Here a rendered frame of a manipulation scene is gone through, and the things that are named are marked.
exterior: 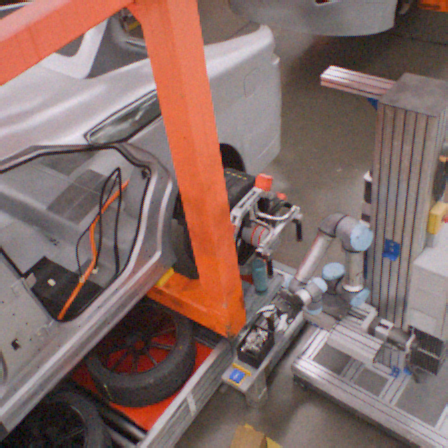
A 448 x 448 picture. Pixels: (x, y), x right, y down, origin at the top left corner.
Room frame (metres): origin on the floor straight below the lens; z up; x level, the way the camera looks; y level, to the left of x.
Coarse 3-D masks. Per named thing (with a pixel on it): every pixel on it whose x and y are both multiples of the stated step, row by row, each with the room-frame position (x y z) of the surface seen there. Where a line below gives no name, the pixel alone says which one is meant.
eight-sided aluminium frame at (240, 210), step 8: (248, 192) 2.75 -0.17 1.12; (256, 192) 2.74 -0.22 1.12; (264, 192) 2.76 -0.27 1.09; (272, 192) 2.82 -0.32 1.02; (248, 200) 2.70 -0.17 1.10; (256, 200) 2.70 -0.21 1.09; (240, 208) 2.63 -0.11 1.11; (248, 208) 2.64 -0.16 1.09; (232, 216) 2.59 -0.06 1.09; (240, 216) 2.57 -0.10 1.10; (272, 224) 2.87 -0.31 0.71; (256, 256) 2.72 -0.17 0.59; (248, 264) 2.65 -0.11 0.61; (240, 272) 2.52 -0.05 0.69; (248, 272) 2.57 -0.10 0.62
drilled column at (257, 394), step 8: (264, 376) 2.05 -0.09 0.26; (256, 384) 1.99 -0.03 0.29; (264, 384) 2.04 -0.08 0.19; (248, 392) 2.03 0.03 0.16; (256, 392) 1.99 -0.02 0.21; (264, 392) 2.05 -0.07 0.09; (248, 400) 2.04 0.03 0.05; (256, 400) 1.99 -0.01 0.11; (264, 400) 2.03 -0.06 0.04; (256, 408) 2.00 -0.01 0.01
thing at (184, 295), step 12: (180, 276) 2.58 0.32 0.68; (156, 288) 2.53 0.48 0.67; (168, 288) 2.50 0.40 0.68; (180, 288) 2.48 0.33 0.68; (192, 288) 2.39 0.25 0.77; (156, 300) 2.55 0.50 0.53; (168, 300) 2.47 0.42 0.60; (180, 300) 2.40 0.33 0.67; (192, 300) 2.36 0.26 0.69; (204, 300) 2.30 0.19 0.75; (180, 312) 2.42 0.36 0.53; (192, 312) 2.35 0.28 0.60; (204, 312) 2.28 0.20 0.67; (204, 324) 2.29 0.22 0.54
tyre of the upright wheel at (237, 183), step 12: (228, 168) 3.00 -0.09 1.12; (228, 180) 2.82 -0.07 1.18; (240, 180) 2.81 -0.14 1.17; (252, 180) 2.83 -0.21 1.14; (228, 192) 2.71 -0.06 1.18; (240, 192) 2.73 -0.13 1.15; (192, 252) 2.58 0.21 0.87; (252, 252) 2.76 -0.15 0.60; (192, 264) 2.64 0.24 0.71; (240, 264) 2.66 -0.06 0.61
